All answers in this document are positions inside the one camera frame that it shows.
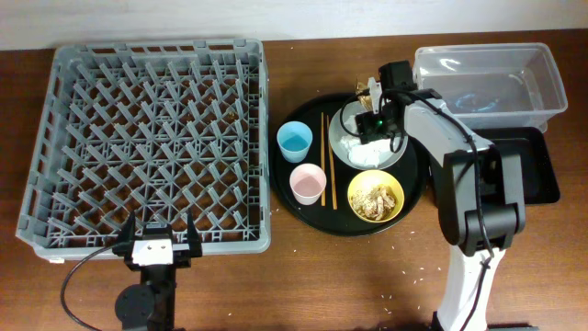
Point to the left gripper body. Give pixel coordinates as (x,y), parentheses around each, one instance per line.
(180,258)

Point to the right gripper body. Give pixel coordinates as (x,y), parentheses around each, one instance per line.
(375,125)

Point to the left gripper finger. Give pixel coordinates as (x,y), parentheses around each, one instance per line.
(127,232)
(193,238)

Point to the white napkin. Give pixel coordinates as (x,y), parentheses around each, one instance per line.
(375,154)

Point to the grey round plate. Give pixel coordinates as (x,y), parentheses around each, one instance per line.
(336,132)

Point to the brown food wrapper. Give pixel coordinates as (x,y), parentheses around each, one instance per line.
(362,87)

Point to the yellow bowl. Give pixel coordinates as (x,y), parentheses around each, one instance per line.
(366,180)

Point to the blue plastic cup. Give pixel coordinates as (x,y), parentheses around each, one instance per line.
(294,139)

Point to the food scraps with rice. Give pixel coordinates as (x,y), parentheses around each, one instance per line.
(374,204)

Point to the pink plastic cup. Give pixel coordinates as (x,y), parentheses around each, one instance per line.
(307,182)

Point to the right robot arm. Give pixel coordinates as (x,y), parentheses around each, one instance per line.
(479,196)

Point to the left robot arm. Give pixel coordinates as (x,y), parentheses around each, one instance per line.
(150,304)

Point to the grey dishwasher rack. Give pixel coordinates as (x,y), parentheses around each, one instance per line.
(174,133)

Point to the left wooden chopstick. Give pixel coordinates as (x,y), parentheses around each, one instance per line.
(323,196)

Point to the wooden chopstick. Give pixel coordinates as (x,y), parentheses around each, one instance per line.
(323,196)
(331,166)

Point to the right wooden chopstick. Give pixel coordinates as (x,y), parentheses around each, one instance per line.
(331,166)

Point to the round black tray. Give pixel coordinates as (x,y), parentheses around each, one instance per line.
(412,171)

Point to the clear plastic bin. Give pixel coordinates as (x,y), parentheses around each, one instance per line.
(500,85)

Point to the black rectangular tray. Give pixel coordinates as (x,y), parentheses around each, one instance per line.
(538,177)

